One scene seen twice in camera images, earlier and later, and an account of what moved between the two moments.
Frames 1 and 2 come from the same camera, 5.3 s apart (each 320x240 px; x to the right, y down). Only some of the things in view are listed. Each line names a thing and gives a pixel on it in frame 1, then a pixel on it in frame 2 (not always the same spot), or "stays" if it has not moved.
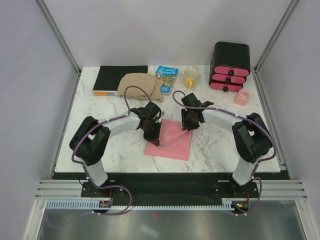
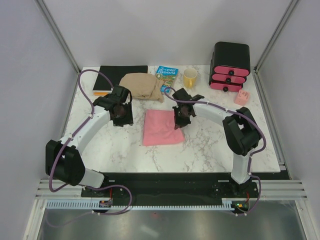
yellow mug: x=190 y=78 stays
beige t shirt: x=148 y=82 stays
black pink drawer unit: x=230 y=65 stays
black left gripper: x=154 y=137 to x=128 y=120
